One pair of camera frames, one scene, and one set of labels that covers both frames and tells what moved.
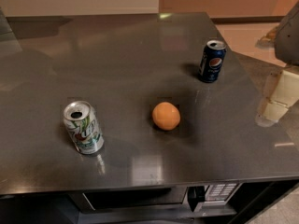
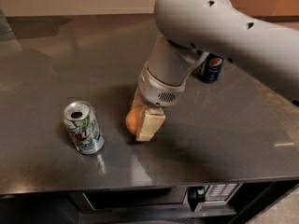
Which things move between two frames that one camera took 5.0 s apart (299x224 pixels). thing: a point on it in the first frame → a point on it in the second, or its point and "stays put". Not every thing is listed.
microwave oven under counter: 201,200 stays put
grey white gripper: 288,41 → 154,92
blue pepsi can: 212,60 stays put
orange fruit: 165,116 → 132,118
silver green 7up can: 83,127 stays put
